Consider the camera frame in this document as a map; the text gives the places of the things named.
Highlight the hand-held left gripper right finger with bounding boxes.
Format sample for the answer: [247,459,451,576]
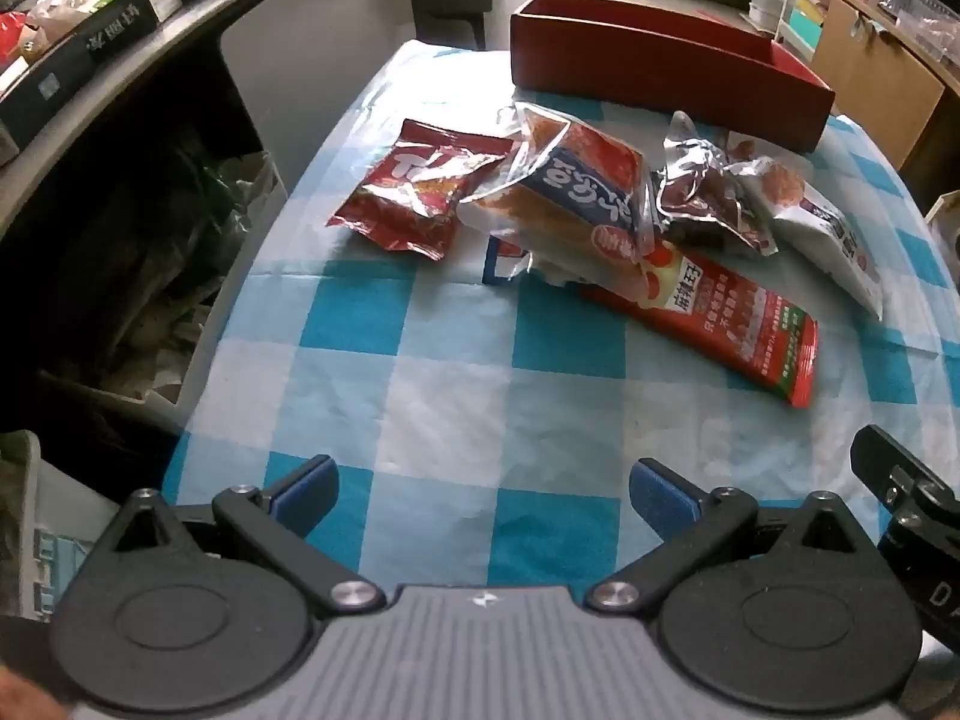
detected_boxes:
[585,456,878,616]

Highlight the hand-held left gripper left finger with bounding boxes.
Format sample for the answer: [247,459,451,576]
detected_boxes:
[90,454,387,616]

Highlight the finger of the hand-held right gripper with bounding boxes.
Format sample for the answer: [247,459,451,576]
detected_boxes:
[851,424,960,527]

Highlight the long red snack packet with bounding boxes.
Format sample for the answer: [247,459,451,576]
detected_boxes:
[581,240,820,410]

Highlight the white snack packet red picture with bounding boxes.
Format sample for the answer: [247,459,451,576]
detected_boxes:
[731,154,886,320]

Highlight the silver brown snack packet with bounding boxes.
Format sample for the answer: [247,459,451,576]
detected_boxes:
[656,111,781,260]

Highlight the clear bread packet blue label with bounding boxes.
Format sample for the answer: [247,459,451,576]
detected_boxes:
[457,101,661,293]

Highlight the red gummy snack packet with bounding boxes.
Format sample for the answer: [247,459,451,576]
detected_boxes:
[327,118,518,262]

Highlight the red cardboard box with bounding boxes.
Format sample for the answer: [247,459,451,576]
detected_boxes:
[510,0,836,152]

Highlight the blue white checkered tablecloth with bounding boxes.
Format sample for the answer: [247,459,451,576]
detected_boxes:
[161,41,960,593]

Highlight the pile of plastic bags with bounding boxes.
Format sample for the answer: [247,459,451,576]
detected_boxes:
[0,127,290,406]

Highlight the brown cardboard box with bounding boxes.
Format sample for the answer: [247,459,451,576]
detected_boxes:
[810,0,950,173]

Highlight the grey white panel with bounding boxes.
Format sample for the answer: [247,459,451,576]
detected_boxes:
[221,0,421,211]

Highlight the white storage rack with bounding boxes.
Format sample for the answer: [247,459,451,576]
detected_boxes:
[746,0,830,61]

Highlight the clear plastic cup stacks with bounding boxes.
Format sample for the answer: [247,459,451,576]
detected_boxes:
[862,0,960,61]

